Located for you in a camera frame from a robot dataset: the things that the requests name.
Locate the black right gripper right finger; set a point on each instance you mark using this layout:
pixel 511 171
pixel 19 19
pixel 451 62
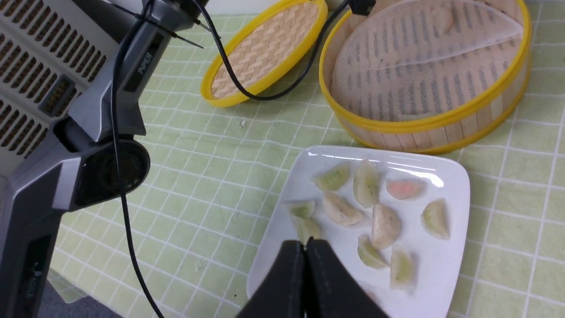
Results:
pixel 330 291

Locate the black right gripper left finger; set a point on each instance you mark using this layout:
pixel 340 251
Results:
pixel 280 294

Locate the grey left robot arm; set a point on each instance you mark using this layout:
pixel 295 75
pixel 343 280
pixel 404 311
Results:
pixel 90 156

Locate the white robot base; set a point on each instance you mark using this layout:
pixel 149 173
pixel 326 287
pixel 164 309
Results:
pixel 50 52

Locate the white square plate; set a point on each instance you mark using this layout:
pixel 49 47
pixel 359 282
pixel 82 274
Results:
pixel 437 261

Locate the green dumpling lower middle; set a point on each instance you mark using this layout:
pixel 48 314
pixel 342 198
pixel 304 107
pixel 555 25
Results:
pixel 368 254

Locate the green dumpling lower left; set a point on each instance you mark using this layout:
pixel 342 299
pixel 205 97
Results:
pixel 306 229

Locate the green dumpling lower right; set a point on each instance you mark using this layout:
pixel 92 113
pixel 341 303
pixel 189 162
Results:
pixel 402 269

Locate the white dumpling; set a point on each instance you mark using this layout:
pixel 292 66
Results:
pixel 386 227
pixel 341 211

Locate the green dumpling left small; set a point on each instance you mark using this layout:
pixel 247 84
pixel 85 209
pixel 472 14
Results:
pixel 302 209

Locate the white dumpling centre right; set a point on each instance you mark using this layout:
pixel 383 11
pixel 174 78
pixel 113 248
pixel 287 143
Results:
pixel 386 227

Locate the green dumpling upper left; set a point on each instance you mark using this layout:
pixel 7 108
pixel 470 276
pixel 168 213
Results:
pixel 334 178

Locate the pale green dumpling upper middle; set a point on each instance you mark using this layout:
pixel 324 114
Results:
pixel 366 184

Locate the pink dumpling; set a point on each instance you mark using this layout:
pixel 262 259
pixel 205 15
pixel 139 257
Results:
pixel 405 189

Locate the bamboo steamer basket yellow rim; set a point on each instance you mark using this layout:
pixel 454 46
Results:
pixel 448 131

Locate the white steamer liner cloth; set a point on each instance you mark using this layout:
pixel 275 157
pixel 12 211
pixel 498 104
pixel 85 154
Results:
pixel 395 67

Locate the bamboo steamer lid yellow rim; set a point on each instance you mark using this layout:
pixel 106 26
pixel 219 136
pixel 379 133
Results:
pixel 274 42

